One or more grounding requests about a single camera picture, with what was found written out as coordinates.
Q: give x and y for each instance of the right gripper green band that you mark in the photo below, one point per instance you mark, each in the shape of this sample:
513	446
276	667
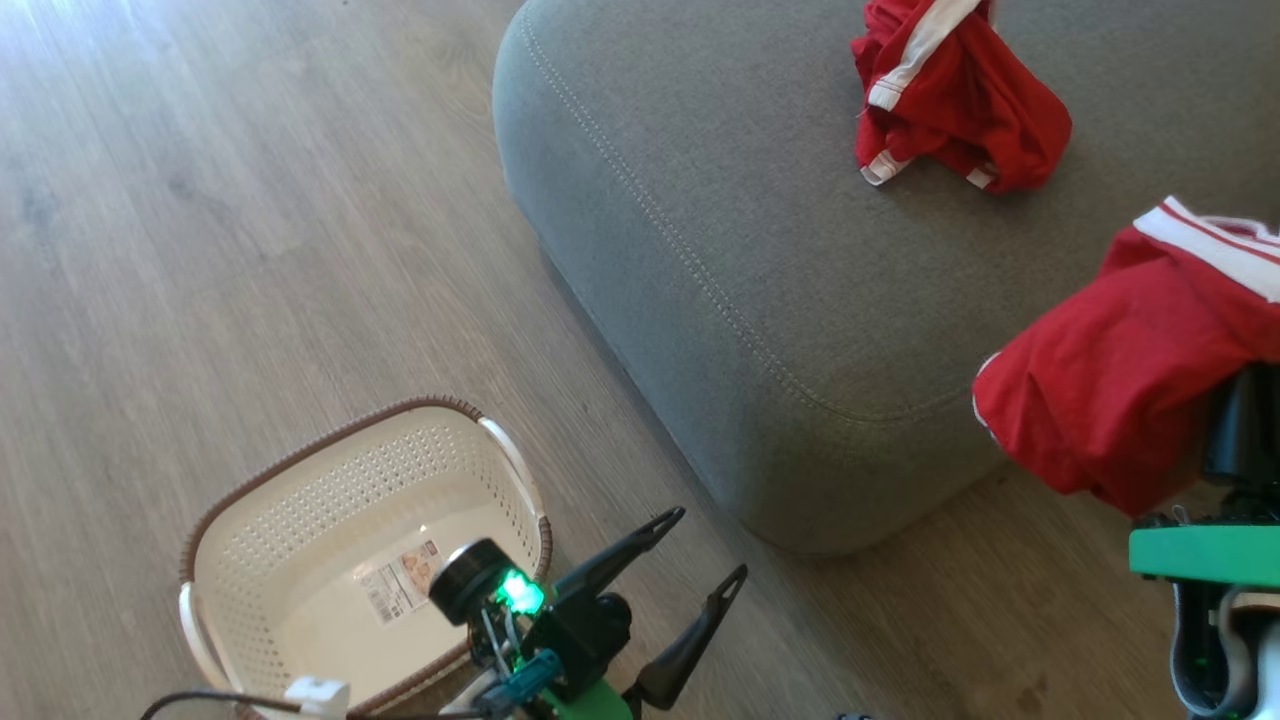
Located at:
1210	555

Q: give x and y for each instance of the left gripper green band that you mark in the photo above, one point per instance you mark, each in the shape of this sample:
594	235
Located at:
580	640

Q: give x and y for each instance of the red shorts white striped waistband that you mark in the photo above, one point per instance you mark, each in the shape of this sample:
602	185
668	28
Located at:
1120	380

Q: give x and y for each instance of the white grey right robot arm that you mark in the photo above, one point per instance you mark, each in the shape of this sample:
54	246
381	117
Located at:
1215	650

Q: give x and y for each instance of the printed paper basket label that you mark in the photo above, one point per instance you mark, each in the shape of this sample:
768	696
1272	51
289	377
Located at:
400	582

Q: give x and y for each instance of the cream perforated laundry basket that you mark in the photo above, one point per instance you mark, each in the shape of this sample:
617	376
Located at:
330	520

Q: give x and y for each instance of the grey sofa seat cushion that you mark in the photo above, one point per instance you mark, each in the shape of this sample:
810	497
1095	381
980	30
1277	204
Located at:
780	250

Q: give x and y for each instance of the red garment white side stripe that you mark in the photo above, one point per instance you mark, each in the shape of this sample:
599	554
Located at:
960	100

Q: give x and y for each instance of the black cylindrical wrist camera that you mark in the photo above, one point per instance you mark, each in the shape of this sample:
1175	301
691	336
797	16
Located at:
470	580

